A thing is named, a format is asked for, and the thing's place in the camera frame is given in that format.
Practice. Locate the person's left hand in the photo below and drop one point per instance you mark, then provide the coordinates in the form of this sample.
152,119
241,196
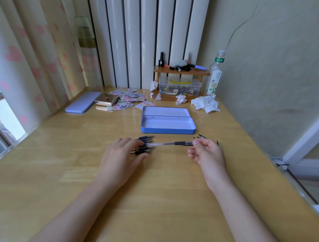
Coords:
117,162

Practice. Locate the large crumpled white tissue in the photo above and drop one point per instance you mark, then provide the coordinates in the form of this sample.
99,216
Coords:
205,103

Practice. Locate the small crumpled white tissue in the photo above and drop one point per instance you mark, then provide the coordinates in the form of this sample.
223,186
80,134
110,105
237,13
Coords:
153,85
180,99
157,96

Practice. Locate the gold metallic box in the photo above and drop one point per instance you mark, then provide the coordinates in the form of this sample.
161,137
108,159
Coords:
107,99

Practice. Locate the clear plastic bottle flower label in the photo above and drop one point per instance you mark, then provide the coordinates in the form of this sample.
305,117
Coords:
214,77

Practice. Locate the person's left forearm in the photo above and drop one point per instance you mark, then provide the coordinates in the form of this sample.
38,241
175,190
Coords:
84,212

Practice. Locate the person's left thumb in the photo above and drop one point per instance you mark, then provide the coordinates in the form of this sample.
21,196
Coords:
140,159

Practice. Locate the small wooden shelf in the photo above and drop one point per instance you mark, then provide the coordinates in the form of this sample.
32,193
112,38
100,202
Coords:
182,72

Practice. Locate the white door frame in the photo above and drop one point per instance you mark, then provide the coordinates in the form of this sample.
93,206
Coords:
301,149

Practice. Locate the person's right hand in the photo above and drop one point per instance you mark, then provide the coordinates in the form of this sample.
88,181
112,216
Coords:
211,159

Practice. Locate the person's right forearm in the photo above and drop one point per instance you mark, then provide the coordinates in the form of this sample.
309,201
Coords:
236,212

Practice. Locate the window frame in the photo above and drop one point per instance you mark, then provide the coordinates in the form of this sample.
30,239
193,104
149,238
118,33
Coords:
8,124

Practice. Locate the white column radiator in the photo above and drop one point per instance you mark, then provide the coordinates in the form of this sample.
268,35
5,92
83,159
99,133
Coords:
149,37

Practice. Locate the cream curtain pink hearts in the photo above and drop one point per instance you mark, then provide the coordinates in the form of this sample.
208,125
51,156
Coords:
37,54

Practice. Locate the black nail polish bottle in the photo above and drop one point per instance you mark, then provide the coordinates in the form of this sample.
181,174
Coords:
161,61

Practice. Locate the clear gel pen black grip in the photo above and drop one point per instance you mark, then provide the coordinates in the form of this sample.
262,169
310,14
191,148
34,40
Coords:
169,144

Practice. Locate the pile of colourful sticker cards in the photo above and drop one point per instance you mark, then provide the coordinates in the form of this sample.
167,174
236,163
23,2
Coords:
129,98

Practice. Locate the black cosmetic bottle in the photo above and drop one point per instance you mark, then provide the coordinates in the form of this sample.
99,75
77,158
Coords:
181,67

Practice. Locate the pink patterned sticker card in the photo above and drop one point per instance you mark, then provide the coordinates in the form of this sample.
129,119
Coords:
145,105

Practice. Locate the person's right thumb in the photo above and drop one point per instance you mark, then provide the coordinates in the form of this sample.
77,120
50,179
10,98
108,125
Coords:
200,142

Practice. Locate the purple marker pen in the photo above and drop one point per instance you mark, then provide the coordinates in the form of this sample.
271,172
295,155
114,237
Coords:
199,67

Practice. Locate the lavender tin case lid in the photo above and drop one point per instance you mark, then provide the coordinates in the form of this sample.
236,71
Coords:
83,102

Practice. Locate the open blue tin pencil case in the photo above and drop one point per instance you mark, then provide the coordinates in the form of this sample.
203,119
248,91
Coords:
167,122

